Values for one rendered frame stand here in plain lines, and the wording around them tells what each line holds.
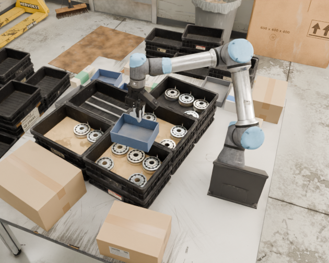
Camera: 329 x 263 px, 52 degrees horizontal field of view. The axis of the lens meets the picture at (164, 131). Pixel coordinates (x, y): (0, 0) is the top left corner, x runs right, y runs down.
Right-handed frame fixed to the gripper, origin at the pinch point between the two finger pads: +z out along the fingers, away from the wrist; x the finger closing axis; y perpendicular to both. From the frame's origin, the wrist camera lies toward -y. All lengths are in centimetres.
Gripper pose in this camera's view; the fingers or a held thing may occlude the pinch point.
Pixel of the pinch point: (140, 120)
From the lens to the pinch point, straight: 172.3
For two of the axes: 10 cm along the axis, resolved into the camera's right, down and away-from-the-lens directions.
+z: -0.6, 7.8, 6.2
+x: -3.7, 5.6, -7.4
